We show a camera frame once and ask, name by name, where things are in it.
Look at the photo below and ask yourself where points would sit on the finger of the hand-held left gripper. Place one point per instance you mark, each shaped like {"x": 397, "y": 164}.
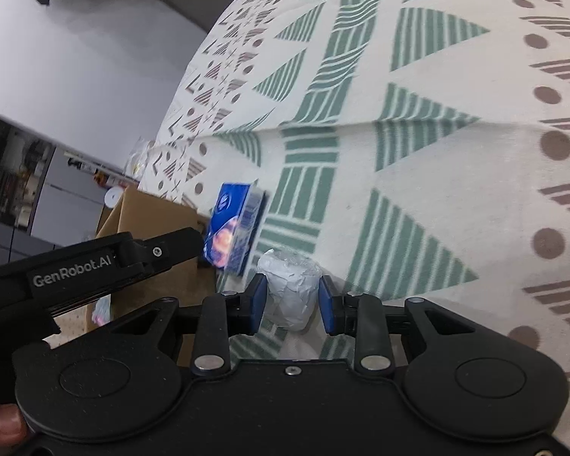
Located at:
{"x": 175, "y": 247}

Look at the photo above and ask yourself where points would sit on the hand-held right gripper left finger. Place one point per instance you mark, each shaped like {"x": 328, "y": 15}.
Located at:
{"x": 259, "y": 304}

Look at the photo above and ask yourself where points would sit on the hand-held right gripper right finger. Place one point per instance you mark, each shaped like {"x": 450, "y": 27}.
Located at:
{"x": 327, "y": 306}

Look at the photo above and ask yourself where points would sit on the white bundle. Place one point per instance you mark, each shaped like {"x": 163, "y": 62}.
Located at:
{"x": 289, "y": 289}

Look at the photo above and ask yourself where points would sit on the brown cardboard box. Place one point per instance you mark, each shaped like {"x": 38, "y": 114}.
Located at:
{"x": 161, "y": 213}

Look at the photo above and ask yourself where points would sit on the blue tissue packet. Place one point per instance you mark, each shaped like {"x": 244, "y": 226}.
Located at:
{"x": 235, "y": 223}

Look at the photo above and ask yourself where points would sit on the person's left hand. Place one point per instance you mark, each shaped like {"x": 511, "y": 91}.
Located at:
{"x": 2, "y": 422}

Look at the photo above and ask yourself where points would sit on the grey storage cabinet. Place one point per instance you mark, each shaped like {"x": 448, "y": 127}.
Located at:
{"x": 71, "y": 199}

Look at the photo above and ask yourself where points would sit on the clear plastic bag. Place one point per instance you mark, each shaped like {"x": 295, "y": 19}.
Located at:
{"x": 140, "y": 154}

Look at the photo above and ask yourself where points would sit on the patterned tasselled blanket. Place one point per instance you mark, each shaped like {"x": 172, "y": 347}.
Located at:
{"x": 456, "y": 152}

